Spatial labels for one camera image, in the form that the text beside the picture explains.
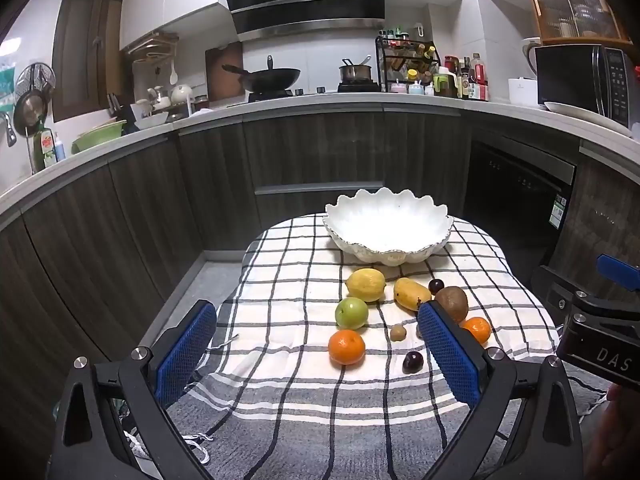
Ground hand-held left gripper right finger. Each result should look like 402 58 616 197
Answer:
416 301 586 480

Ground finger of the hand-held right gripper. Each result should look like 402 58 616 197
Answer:
546 281 576 322
596 254 640 292

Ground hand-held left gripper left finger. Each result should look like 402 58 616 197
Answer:
47 300 218 480

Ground small orange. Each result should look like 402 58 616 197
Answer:
460 316 492 345

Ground brown kiwi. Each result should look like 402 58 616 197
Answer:
434 286 469 323

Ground large orange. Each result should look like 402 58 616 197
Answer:
328 329 366 366

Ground green apple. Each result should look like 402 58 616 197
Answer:
335 297 370 331

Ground white scalloped bowl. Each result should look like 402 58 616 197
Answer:
322 187 455 265

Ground person's right hand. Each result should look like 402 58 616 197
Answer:
585 385 640 480

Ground yellow mango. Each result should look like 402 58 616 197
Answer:
393 277 432 312

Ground yellow lemon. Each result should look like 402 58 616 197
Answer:
346 268 387 303

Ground black dishwasher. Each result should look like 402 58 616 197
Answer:
462 130 578 261

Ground checked white cloth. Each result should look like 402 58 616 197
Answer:
122 214 608 480

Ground white plate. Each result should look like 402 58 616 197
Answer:
544 101 636 138

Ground dark wood base cabinets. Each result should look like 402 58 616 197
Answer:
0 102 640 461

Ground black microwave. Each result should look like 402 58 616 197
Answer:
534 44 636 128

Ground white box appliance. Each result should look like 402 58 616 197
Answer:
508 77 540 107

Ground green basin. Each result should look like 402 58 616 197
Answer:
71 119 127 155

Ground plain white bowl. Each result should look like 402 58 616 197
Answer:
134 111 170 130

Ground green dish soap bottle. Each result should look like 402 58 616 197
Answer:
32 120 58 171

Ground wooden glass cabinet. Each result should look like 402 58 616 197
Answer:
525 0 633 47

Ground brown cutting board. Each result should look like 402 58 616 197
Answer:
205 41 246 102

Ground black spice rack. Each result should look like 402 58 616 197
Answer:
376 35 442 88

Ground black wok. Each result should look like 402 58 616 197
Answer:
221 55 302 95

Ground hanging frying pan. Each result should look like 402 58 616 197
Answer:
12 62 56 136

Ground black cooktop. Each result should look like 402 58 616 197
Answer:
248 82 383 102

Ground steel pot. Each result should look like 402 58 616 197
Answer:
339 55 373 84

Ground wooden framed window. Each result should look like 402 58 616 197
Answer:
51 0 126 123

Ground grey drawer handle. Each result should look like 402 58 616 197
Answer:
254 180 386 197

